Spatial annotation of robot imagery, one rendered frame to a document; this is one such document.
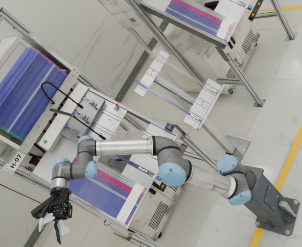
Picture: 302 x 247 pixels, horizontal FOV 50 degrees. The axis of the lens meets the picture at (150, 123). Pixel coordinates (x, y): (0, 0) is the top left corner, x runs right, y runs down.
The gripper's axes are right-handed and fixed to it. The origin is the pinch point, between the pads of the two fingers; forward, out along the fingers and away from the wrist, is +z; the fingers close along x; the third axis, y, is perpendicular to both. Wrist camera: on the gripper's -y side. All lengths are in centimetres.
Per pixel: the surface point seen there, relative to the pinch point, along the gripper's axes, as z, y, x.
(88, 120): -91, -5, 37
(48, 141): -79, -31, 32
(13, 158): -64, -46, 22
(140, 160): -68, 21, 61
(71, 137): -82, -17, 37
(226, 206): -55, 66, 130
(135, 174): -60, 16, 63
